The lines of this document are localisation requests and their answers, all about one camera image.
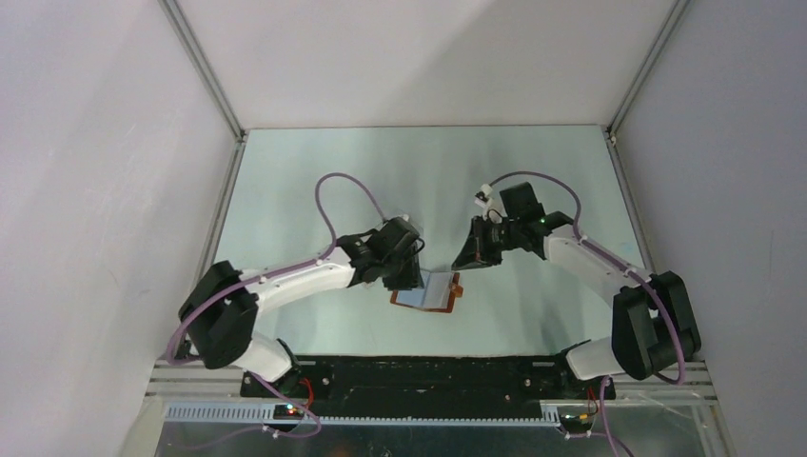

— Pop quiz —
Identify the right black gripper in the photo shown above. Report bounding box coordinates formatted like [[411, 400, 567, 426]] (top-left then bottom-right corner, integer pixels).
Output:
[[452, 215, 521, 271]]

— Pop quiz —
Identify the brown leather card holder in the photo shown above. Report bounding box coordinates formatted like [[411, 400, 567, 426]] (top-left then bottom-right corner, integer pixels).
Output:
[[390, 270, 463, 313]]

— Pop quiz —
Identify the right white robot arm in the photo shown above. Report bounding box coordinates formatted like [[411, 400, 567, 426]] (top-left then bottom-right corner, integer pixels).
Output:
[[452, 183, 701, 398]]

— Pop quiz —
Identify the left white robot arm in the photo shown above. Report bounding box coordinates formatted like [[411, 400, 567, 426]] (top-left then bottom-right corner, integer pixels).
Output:
[[166, 216, 425, 397]]

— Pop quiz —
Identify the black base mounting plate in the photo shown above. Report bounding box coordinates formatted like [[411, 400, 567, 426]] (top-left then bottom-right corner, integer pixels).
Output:
[[239, 356, 632, 420]]

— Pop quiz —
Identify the left small circuit board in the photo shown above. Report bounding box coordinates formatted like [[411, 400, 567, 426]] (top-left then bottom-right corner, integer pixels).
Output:
[[272, 404, 305, 421]]

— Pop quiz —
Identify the small circuit board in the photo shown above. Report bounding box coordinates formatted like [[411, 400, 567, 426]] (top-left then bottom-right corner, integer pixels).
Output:
[[272, 404, 305, 421], [561, 413, 598, 427]]

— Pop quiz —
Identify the right small circuit board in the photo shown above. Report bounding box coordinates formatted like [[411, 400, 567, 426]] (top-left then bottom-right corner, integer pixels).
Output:
[[561, 413, 598, 427]]

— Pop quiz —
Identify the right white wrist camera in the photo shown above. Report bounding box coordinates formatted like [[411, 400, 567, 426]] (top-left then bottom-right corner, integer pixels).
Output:
[[474, 184, 495, 210]]

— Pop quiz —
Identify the right aluminium frame post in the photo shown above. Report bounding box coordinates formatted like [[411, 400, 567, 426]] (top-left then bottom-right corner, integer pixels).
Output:
[[605, 0, 692, 146]]

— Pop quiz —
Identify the aluminium frame post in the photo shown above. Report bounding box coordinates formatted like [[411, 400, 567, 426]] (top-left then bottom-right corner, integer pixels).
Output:
[[158, 0, 246, 143], [605, 0, 692, 146]]

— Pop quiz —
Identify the grey slotted cable duct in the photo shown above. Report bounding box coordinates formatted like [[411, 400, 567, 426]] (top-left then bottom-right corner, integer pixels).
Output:
[[165, 402, 561, 427]]

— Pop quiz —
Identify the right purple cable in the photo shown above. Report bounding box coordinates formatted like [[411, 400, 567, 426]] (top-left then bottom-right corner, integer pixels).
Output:
[[488, 170, 687, 457]]

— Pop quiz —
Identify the left aluminium frame post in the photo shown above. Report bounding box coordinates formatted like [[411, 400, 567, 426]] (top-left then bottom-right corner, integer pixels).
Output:
[[158, 0, 246, 143]]

